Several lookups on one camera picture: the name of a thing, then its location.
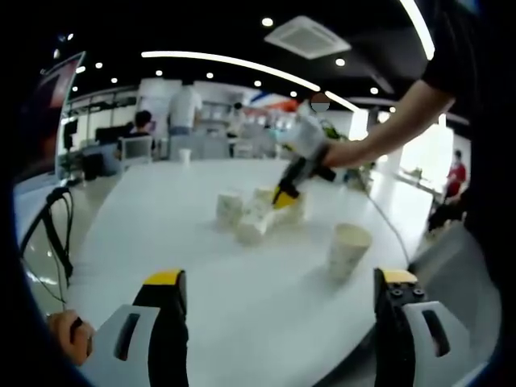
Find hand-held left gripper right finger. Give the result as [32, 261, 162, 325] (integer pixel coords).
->
[373, 267, 495, 387]

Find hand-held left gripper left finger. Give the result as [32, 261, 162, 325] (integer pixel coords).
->
[80, 268, 190, 387]

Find cluster of paper cups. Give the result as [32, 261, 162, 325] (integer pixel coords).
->
[215, 185, 310, 247]

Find printed white paper cup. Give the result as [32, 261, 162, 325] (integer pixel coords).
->
[328, 223, 372, 283]

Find person's right hand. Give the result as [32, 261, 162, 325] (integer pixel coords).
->
[324, 139, 359, 170]

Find person's left hand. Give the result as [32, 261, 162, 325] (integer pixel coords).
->
[45, 308, 97, 367]

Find grey partition counter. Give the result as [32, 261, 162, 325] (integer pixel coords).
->
[167, 135, 231, 161]

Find ceiling air conditioner vent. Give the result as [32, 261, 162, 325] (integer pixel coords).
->
[264, 15, 352, 58]

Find white table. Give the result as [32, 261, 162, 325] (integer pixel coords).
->
[64, 158, 410, 387]

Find round ceiling spotlights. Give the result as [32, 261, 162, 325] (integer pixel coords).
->
[54, 15, 398, 114]

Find white ceiling light strip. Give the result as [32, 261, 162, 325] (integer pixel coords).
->
[398, 0, 436, 61]
[140, 50, 322, 93]

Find white chair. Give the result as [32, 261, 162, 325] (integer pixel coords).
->
[119, 135, 156, 165]

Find black monitor on stand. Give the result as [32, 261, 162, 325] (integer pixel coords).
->
[62, 119, 80, 151]

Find red and blue wall banner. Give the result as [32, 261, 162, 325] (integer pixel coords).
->
[249, 89, 302, 114]

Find black cables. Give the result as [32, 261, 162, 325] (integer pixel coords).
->
[22, 186, 77, 306]

